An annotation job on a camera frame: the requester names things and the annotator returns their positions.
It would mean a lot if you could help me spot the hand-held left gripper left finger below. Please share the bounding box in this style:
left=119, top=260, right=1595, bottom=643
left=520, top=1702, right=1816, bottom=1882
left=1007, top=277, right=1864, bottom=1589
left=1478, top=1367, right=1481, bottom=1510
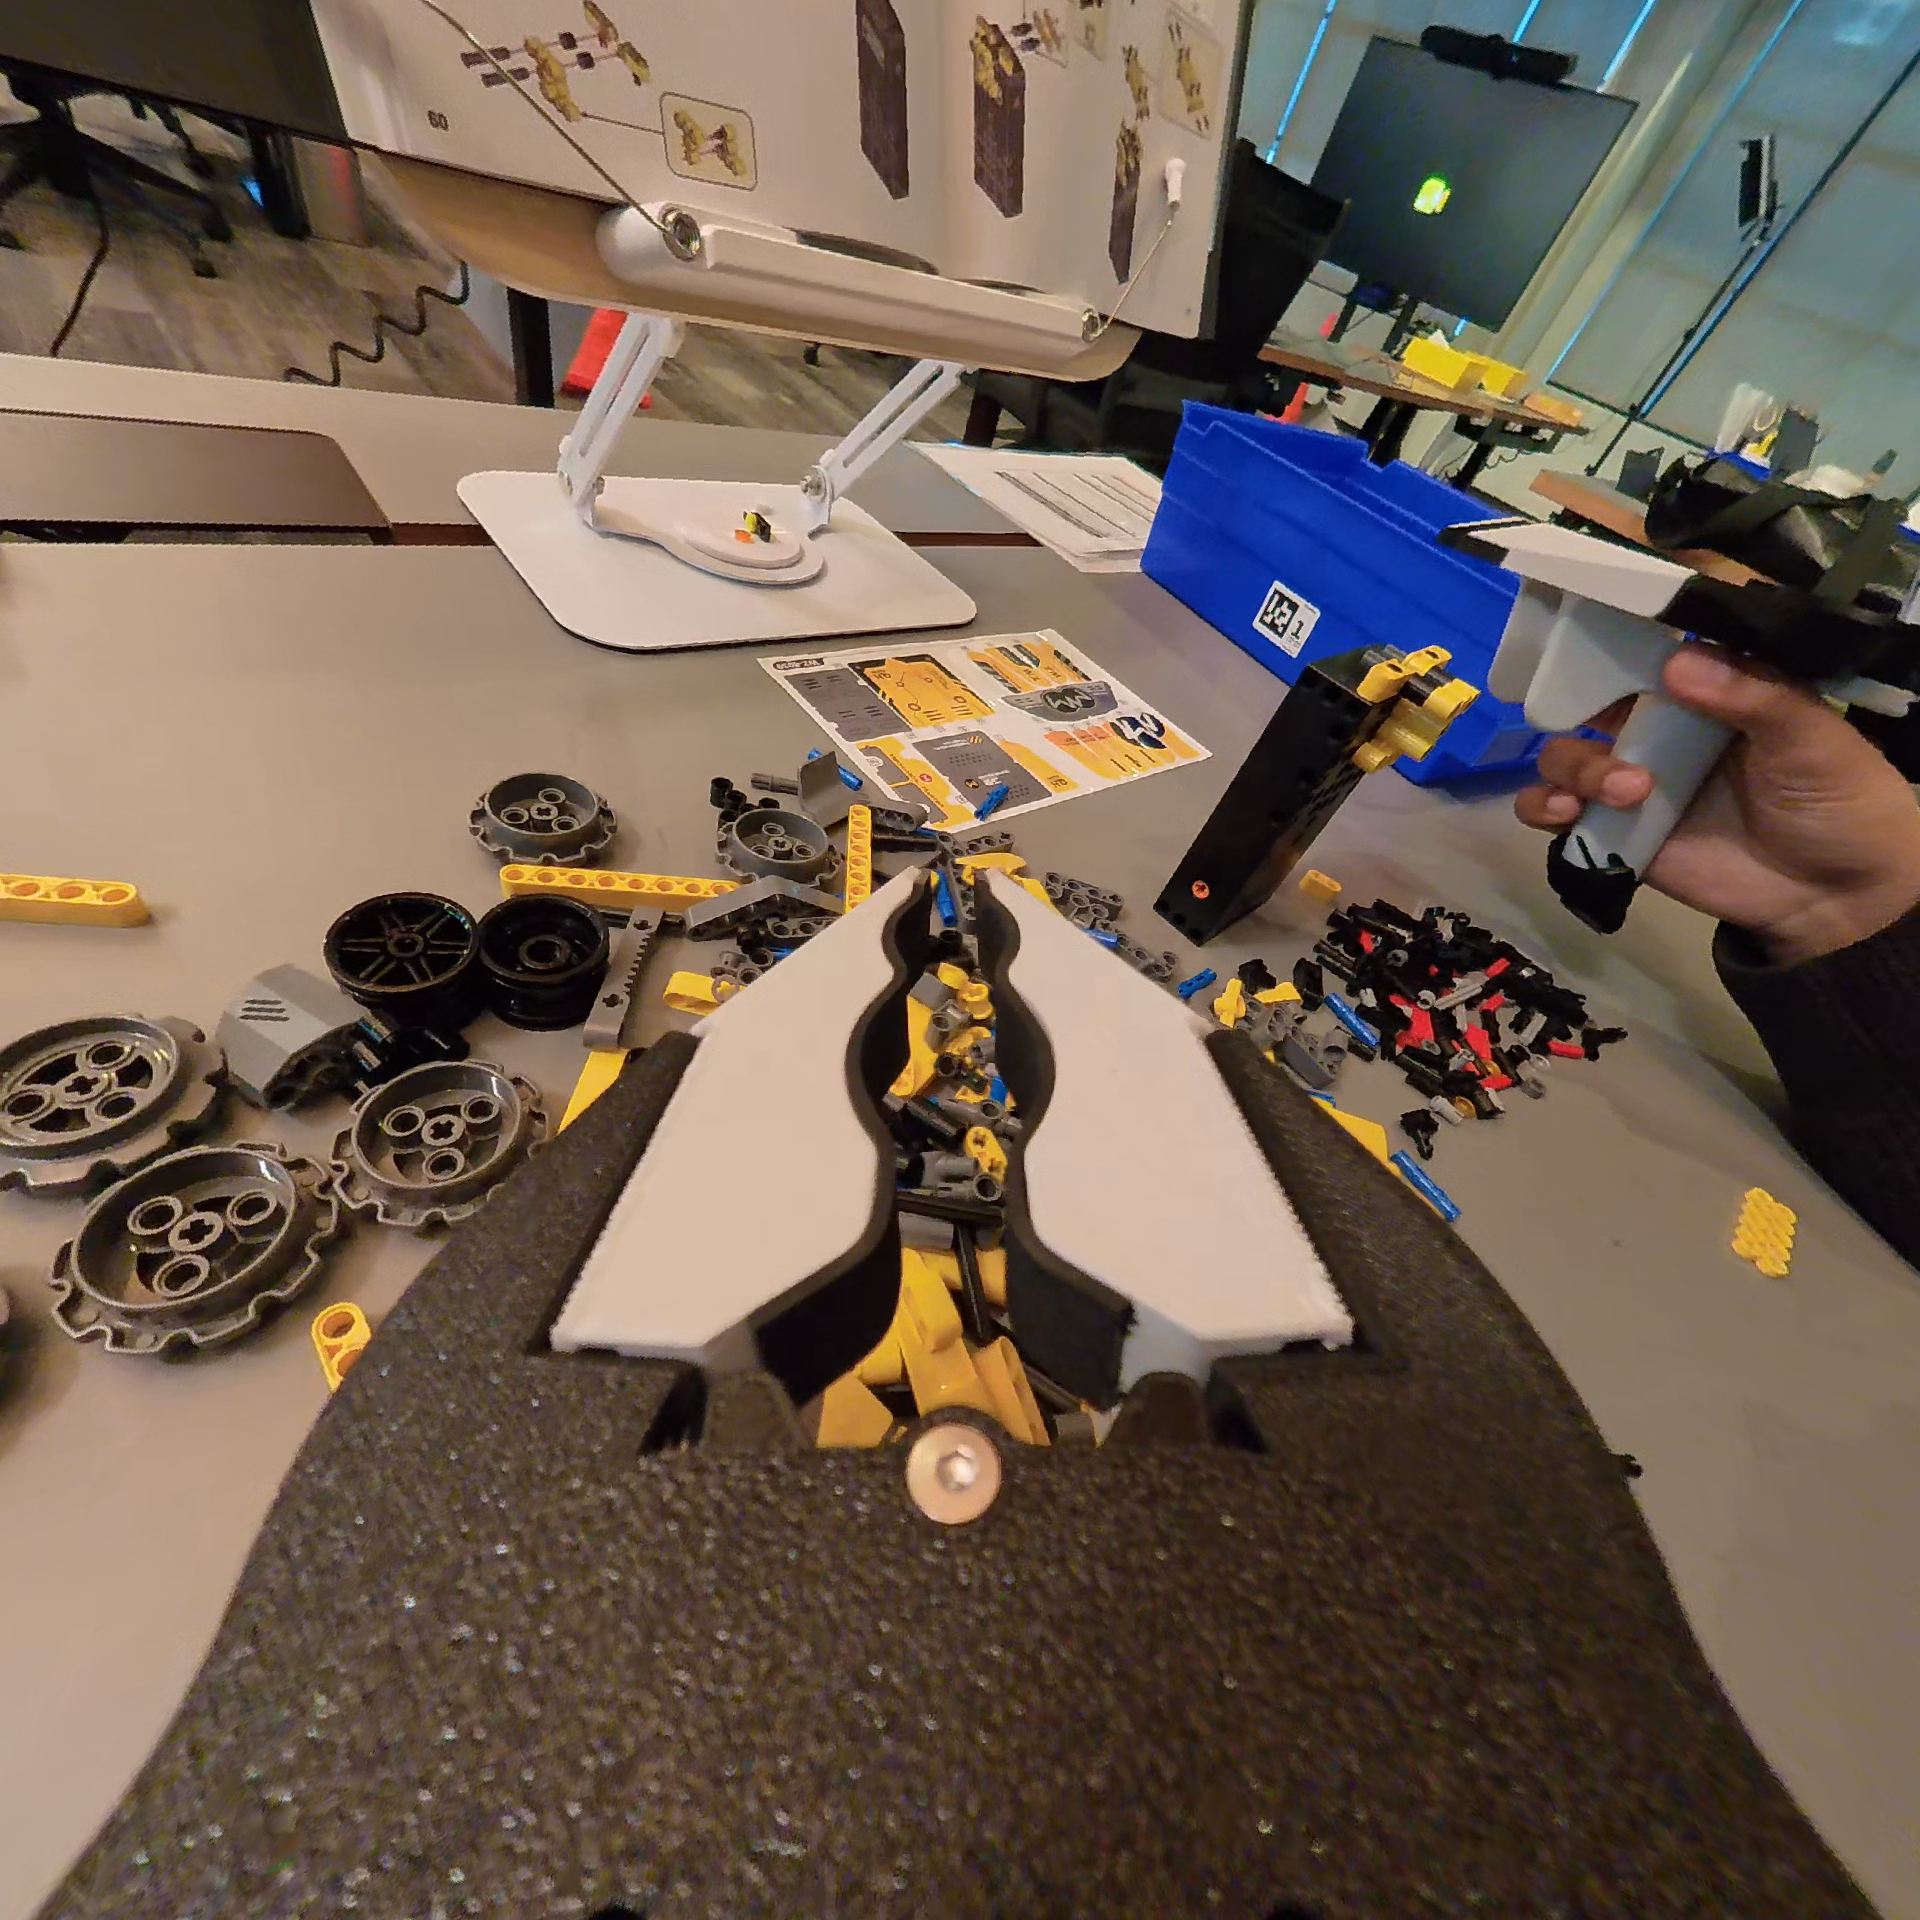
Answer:
left=548, top=867, right=939, bottom=1407

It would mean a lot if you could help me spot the document in clear sleeve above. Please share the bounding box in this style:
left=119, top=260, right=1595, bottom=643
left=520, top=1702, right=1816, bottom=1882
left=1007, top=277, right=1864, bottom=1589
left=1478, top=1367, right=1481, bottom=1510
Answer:
left=911, top=439, right=1167, bottom=575

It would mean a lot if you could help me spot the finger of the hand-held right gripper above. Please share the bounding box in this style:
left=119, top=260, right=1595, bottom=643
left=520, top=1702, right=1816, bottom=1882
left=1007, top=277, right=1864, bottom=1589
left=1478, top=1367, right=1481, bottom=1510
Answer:
left=1438, top=515, right=1708, bottom=740

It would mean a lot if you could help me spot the pile of black red pins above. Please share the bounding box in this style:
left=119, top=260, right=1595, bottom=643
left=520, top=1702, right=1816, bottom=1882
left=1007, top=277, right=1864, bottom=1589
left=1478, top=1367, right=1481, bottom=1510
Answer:
left=1308, top=900, right=1629, bottom=1127

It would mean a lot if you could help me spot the grey vented shell piece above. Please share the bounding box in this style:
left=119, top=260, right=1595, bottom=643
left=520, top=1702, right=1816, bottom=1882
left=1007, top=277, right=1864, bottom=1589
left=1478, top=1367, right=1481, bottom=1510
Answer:
left=216, top=965, right=377, bottom=1112

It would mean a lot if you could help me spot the person's right hand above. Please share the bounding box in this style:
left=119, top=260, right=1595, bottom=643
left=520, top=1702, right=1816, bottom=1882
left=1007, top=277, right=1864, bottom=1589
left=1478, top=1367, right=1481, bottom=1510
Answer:
left=1510, top=644, right=1920, bottom=965

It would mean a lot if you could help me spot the instruction booklet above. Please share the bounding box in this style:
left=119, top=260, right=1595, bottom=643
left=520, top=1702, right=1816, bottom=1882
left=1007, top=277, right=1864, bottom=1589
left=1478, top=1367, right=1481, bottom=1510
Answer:
left=307, top=0, right=1260, bottom=346

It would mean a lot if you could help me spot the black coiled cable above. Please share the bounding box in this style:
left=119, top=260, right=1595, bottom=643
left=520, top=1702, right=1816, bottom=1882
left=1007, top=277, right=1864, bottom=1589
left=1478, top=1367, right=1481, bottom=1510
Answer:
left=285, top=268, right=471, bottom=395

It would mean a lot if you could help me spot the sticker sheet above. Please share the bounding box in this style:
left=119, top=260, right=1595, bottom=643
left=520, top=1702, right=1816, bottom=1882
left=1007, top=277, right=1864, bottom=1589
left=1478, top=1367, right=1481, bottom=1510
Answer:
left=756, top=626, right=1214, bottom=836

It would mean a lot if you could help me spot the blue storage bin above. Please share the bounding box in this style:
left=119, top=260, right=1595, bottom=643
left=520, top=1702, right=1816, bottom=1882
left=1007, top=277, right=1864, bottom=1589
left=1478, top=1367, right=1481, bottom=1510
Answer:
left=1135, top=397, right=1629, bottom=794

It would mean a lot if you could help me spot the pile of mixed building pieces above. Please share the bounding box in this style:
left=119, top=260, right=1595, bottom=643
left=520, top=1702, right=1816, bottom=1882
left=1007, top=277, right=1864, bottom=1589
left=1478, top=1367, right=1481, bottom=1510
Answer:
left=495, top=749, right=1465, bottom=1442

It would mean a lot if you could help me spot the long yellow beam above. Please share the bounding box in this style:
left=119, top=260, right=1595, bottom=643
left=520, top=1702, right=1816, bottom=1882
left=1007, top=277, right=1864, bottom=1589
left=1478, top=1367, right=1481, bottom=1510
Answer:
left=0, top=874, right=156, bottom=928

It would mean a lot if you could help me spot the white book stand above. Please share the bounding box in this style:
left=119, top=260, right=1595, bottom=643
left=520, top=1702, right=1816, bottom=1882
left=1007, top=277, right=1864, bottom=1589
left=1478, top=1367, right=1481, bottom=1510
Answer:
left=352, top=141, right=1198, bottom=656

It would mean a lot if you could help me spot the black webcam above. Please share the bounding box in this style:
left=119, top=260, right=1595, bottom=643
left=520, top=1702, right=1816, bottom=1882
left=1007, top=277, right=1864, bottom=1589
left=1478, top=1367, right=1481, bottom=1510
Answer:
left=1417, top=26, right=1577, bottom=79

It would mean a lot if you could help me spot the grey toothed rack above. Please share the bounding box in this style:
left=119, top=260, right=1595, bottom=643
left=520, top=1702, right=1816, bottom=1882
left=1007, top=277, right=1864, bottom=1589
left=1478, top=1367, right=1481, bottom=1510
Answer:
left=582, top=902, right=665, bottom=1047

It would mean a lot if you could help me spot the black monitor screen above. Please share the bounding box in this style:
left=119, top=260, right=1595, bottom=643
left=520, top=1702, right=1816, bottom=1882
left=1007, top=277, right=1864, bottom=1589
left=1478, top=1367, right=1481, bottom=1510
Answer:
left=1310, top=32, right=1640, bottom=335

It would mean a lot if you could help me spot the black block with yellow connectors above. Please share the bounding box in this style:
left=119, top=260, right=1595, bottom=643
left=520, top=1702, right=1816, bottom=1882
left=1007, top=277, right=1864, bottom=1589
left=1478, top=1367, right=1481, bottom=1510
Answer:
left=1152, top=644, right=1478, bottom=951

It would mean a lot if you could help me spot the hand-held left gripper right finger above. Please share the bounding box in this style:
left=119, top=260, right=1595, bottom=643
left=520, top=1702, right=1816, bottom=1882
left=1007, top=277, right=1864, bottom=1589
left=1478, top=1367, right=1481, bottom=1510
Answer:
left=971, top=867, right=1363, bottom=1414

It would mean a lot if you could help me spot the group of dark toy wheels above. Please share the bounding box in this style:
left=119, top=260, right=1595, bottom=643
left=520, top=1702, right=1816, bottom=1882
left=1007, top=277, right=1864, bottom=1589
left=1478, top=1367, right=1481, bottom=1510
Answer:
left=0, top=772, right=840, bottom=1368

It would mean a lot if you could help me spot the black partition board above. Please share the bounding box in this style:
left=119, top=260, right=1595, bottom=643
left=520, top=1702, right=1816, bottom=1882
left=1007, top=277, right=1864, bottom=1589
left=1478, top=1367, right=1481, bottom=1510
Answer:
left=0, top=0, right=1353, bottom=392

